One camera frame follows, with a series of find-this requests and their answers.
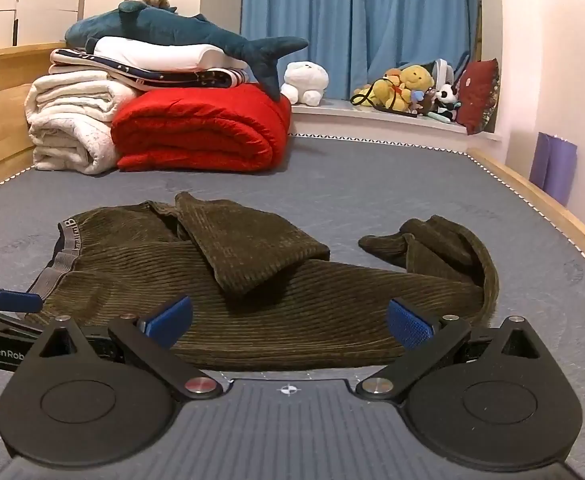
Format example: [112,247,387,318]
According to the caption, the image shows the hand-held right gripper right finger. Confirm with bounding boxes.
[355,298,548,403]

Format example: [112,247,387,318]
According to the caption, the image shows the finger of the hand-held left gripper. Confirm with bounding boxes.
[0,285,43,314]
[0,309,44,341]

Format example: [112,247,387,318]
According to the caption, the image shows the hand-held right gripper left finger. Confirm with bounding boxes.
[35,295,223,402]

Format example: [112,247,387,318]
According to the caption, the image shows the olive corduroy pants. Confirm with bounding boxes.
[25,191,501,373]

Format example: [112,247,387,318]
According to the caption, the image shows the white folded blanket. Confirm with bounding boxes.
[25,71,136,176]

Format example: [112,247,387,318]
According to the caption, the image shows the red folded comforter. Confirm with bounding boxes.
[111,82,292,173]

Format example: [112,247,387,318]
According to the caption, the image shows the white window sill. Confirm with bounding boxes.
[290,97,498,151]

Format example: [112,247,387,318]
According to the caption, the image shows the purple folder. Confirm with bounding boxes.
[529,131,578,207]

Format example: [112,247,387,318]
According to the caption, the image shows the panda plush toy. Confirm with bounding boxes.
[433,84,461,121]

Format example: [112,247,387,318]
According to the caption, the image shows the orange plush toy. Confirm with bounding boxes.
[355,71,408,111]

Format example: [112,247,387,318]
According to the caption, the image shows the dark red cushion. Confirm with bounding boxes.
[455,57,501,136]

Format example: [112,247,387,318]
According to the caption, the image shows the navy star-print blanket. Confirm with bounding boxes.
[49,49,249,92]

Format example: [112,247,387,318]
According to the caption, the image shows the yellow plush bear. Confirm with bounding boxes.
[397,65,436,111]

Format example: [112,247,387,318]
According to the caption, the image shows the grey round container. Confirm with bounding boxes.
[430,59,456,91]

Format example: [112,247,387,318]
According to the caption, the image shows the white pillow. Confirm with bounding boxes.
[86,36,247,73]

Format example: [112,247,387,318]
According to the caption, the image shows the white plush toy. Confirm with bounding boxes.
[280,61,329,107]

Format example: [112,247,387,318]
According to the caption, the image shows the blue shark plush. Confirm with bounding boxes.
[65,1,309,103]

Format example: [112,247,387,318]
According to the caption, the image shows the blue curtain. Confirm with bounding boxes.
[241,0,483,101]

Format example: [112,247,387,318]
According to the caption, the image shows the wooden bed frame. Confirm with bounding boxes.
[0,42,585,291]

